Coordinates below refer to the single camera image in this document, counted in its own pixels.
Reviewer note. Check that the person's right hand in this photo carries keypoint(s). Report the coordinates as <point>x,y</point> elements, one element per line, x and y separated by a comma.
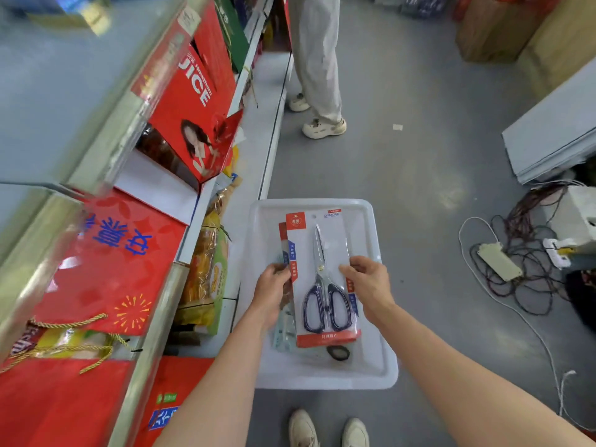
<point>370,286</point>

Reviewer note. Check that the person's left hand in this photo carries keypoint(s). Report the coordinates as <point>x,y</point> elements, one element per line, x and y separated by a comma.
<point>270,293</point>

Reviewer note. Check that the row of green scissors packs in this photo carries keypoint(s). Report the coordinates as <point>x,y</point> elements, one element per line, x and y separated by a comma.
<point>285,332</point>

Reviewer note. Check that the white red scissors pack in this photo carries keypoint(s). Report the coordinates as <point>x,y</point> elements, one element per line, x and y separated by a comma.
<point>307,256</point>
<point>282,232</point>

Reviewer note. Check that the white plastic bin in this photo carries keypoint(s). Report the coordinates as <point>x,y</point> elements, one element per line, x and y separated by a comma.
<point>372,363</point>

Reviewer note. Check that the person's left forearm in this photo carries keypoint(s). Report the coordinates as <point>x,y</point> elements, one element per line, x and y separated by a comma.
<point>219,391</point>

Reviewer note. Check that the person's right forearm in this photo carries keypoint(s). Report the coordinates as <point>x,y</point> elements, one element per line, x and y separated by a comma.
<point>465,391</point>

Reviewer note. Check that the red box blue label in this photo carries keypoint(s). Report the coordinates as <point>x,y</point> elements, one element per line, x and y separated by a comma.
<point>179,381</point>

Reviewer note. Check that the person's white left shoe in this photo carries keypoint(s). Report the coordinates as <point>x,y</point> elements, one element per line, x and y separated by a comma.
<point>302,430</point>

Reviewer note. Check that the person's white shoe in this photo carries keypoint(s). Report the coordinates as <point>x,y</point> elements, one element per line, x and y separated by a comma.
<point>355,435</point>
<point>302,430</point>

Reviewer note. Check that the person's white right shoe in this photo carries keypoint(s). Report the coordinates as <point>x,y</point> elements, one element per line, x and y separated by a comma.
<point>355,435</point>

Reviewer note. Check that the plain red gift box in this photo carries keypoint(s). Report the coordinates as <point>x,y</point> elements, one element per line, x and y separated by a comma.
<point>214,51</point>

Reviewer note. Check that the green gift box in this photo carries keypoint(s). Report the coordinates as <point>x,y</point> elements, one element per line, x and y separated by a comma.
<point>230,27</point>

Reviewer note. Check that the yellow snack bag pack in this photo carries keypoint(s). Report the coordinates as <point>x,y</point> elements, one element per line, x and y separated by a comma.
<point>205,265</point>

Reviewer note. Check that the beige power strip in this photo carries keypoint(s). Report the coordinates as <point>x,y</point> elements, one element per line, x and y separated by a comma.
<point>499,261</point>

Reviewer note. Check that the dark brown snack pack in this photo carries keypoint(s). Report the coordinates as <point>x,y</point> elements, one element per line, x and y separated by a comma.
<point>158,151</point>

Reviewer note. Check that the yellow chips bag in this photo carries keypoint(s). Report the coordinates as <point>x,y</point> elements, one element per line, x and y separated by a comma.
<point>60,339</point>

